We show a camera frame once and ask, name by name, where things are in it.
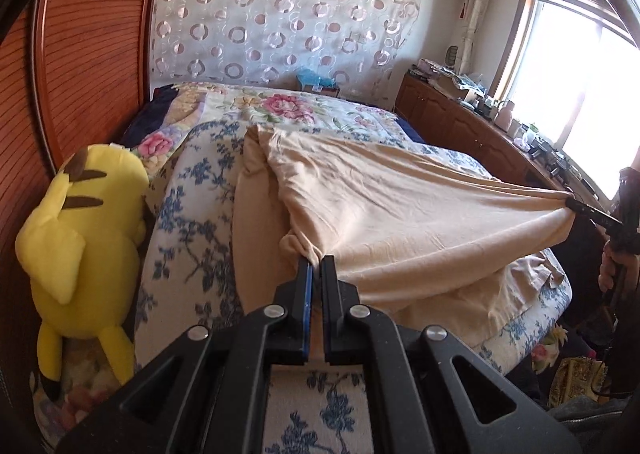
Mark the blue bed sheet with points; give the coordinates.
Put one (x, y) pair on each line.
(412, 130)

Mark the wooden sideboard with clutter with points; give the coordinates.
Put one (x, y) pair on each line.
(460, 84)

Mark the person's right hand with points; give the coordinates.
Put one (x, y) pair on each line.
(611, 266)

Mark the gold patterned bag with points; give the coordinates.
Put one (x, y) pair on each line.
(575, 376)

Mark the circle-patterned sheer curtain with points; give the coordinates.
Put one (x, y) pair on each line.
(280, 14)

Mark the pink floral quilt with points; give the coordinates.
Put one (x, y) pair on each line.
(280, 104)

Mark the beige t-shirt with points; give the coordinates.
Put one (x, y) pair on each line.
(400, 214)

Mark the dark blue cloth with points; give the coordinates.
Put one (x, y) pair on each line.
(152, 112)

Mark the pink jug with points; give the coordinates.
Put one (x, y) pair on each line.
(504, 113)

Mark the window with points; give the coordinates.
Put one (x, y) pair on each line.
(585, 69)

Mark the grey wall fixture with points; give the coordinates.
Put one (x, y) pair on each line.
(452, 55)

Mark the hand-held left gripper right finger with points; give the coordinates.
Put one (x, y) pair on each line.
(330, 314)

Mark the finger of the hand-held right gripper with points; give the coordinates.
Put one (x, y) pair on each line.
(590, 213)

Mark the blue tissue box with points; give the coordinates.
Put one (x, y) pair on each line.
(317, 83)

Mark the wooden headboard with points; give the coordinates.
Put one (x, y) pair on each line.
(90, 59)

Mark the blue floral blanket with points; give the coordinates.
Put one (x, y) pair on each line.
(195, 244)

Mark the yellow plush toy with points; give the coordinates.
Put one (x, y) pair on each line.
(85, 259)

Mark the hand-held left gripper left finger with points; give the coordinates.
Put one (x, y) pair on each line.
(306, 314)

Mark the white window curtain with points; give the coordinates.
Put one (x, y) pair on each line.
(479, 9)

